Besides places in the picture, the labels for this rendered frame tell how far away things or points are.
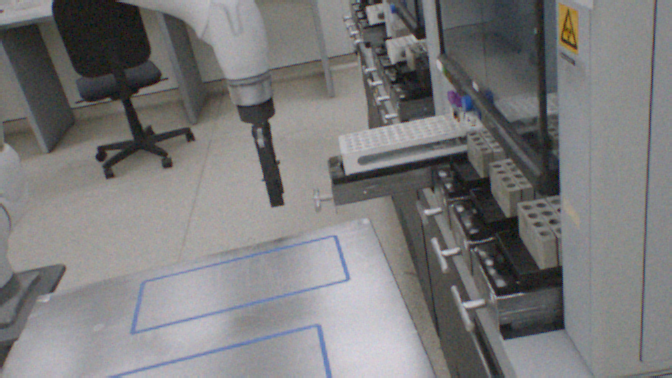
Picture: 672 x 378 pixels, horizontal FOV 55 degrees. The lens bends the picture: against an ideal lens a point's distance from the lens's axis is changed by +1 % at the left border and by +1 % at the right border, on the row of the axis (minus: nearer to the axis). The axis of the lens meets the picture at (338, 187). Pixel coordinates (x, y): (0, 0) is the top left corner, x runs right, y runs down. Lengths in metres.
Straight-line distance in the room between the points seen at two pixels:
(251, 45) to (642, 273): 0.78
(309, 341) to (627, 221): 0.44
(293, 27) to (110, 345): 4.01
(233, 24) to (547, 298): 0.73
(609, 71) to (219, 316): 0.64
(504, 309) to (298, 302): 0.30
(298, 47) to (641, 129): 4.26
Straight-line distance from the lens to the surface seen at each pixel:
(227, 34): 1.25
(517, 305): 0.98
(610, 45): 0.70
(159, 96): 5.10
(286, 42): 4.89
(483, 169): 1.21
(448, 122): 1.40
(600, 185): 0.77
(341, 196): 1.34
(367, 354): 0.87
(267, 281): 1.06
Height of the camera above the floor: 1.40
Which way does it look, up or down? 27 degrees down
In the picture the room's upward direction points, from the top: 12 degrees counter-clockwise
